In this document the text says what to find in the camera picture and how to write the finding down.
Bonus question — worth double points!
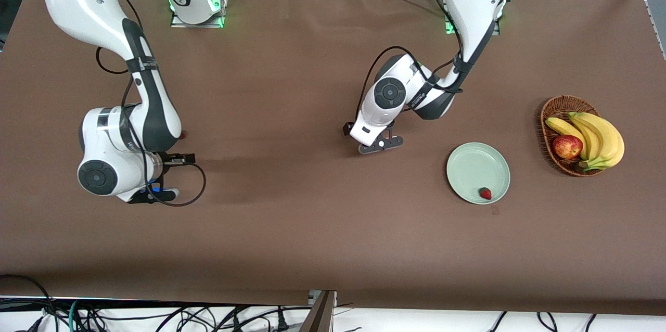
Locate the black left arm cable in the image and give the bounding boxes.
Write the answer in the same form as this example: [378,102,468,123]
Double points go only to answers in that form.
[342,0,500,136]

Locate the black floor cable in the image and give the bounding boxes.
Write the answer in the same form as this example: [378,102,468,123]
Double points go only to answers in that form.
[0,274,59,332]

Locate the brown wicker basket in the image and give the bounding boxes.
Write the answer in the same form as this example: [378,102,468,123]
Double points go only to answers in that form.
[540,95,607,177]

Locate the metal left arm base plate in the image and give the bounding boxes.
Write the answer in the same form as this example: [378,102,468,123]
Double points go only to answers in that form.
[444,0,501,36]

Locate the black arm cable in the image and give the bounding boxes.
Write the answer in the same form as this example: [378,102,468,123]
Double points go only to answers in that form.
[95,0,207,207]
[342,0,500,136]

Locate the teal floor cable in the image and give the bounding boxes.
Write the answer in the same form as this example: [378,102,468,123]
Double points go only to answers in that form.
[67,298,84,332]

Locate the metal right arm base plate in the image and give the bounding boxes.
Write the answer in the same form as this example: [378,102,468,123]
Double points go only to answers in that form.
[171,0,229,29]

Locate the pale green round plate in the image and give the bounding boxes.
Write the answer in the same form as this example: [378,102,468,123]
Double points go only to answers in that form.
[446,142,511,205]

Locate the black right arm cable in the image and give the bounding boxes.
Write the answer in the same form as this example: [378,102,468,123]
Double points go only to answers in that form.
[95,0,207,207]

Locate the aluminium frame post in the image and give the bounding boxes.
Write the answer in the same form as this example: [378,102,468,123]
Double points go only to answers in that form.
[299,289,338,332]

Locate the red yellow apple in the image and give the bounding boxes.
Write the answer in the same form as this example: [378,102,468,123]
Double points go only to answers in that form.
[552,135,584,160]

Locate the yellow banana bunch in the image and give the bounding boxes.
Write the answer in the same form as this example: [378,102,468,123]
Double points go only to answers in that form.
[545,111,625,172]

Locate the brown table cover sheet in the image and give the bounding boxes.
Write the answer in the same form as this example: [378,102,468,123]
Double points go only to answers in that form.
[0,0,666,317]

